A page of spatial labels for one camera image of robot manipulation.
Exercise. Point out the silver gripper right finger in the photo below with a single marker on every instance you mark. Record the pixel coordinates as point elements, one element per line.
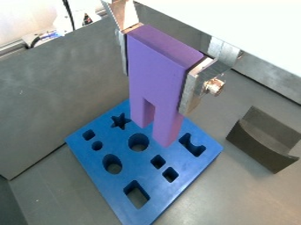
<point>202,79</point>

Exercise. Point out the blue shape-sorting insertion board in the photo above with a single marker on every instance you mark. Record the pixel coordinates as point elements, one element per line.
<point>139,176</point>

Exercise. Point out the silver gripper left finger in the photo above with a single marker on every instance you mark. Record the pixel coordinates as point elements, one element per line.
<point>125,17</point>

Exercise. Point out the aluminium rail with cables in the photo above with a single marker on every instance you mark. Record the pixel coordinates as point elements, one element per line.
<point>27,16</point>

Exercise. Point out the purple double-square peg object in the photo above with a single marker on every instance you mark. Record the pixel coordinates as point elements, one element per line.
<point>159,61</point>

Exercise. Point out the dark grey curved block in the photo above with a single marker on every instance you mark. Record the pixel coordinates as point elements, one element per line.
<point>265,139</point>

